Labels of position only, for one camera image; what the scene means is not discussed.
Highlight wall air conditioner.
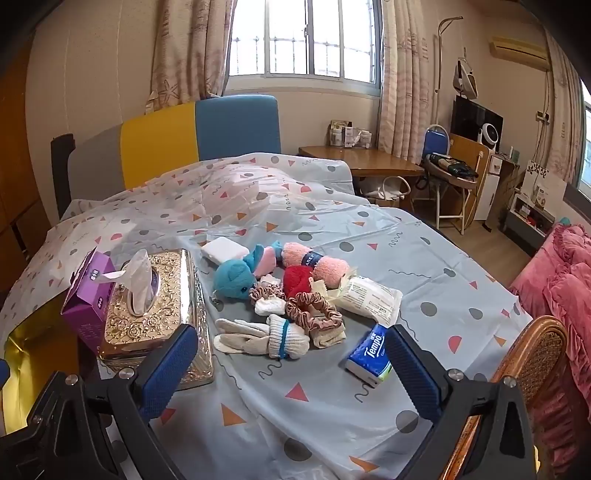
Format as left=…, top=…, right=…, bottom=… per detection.
left=489, top=36, right=552, bottom=70

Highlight printed plastic tablecloth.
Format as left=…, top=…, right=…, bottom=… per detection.
left=0, top=154, right=534, bottom=480

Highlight pink rolled towel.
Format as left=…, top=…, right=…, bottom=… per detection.
left=281, top=242, right=349, bottom=282

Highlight garment steamer on pole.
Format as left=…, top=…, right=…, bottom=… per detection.
left=436, top=16, right=478, bottom=100

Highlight white sponge block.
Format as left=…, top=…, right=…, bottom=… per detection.
left=201, top=239, right=250, bottom=267

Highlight brown striped scrunchie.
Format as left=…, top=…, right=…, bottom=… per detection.
left=249, top=282, right=286, bottom=305

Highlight wicker chair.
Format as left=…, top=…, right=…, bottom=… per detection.
left=429, top=315, right=571, bottom=480

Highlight wooden desk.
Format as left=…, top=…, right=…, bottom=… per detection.
left=298, top=145, right=426, bottom=178

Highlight small white socks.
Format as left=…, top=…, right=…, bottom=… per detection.
left=254, top=298, right=288, bottom=317

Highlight blue plush toy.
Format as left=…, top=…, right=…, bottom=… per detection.
left=212, top=240, right=283, bottom=303

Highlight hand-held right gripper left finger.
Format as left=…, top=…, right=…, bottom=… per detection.
left=0, top=324, right=200, bottom=480

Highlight gold tin tray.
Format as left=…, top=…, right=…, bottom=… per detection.
left=0, top=295, right=100, bottom=437

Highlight black television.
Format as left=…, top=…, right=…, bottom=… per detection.
left=450, top=95, right=504, bottom=151

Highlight grey low shelf unit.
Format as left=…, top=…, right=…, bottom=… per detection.
left=503, top=191, right=555, bottom=252

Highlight white wet wipes pack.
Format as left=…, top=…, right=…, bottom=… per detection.
left=331, top=276, right=402, bottom=328

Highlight black bag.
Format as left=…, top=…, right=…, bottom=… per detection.
left=429, top=154, right=478, bottom=178

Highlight white desk fan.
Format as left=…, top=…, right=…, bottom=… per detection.
left=478, top=124, right=502, bottom=151

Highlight clear organizer with bottles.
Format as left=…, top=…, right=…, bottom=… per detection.
left=329, top=120, right=372, bottom=149

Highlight round folding table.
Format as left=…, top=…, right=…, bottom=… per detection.
left=422, top=154, right=481, bottom=236

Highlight white paper bag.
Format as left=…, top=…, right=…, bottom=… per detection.
left=522, top=159, right=566, bottom=213

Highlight beige patterned curtain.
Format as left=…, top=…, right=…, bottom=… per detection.
left=379, top=0, right=439, bottom=162
left=545, top=28, right=587, bottom=185
left=145, top=0, right=238, bottom=114

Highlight purple tissue box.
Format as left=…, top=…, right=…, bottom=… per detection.
left=61, top=247, right=116, bottom=358

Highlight pink satin scrunchie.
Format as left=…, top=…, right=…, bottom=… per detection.
left=285, top=292, right=324, bottom=328

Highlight blue tissue pack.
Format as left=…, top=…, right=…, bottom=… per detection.
left=345, top=323, right=393, bottom=387

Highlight beige sock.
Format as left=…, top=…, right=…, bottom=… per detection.
left=309, top=323, right=346, bottom=348

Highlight white tote bag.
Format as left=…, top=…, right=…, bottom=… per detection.
left=360, top=175, right=411, bottom=208

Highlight pink ruffled bedding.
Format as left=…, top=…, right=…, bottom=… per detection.
left=508, top=224, right=591, bottom=480

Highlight red fuzzy cloth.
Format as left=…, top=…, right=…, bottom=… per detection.
left=283, top=265, right=315, bottom=298

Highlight side window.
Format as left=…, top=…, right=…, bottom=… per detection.
left=577, top=78, right=591, bottom=195

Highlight grey yellow blue chair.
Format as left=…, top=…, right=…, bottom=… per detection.
left=67, top=95, right=282, bottom=206

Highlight white work gloves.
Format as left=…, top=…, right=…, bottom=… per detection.
left=213, top=314, right=311, bottom=360

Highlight gold ornate tissue box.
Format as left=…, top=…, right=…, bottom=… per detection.
left=99, top=248, right=215, bottom=391

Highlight white small cabinet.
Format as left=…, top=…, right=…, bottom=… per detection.
left=475, top=152, right=504, bottom=222

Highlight wooden folding board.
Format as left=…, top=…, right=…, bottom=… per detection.
left=450, top=134, right=490, bottom=222

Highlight barred window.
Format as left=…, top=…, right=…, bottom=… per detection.
left=226, top=0, right=384, bottom=95

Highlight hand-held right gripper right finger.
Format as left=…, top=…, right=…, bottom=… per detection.
left=385, top=325, right=550, bottom=480

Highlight blue folding chair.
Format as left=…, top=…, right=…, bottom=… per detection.
left=422, top=124, right=451, bottom=167

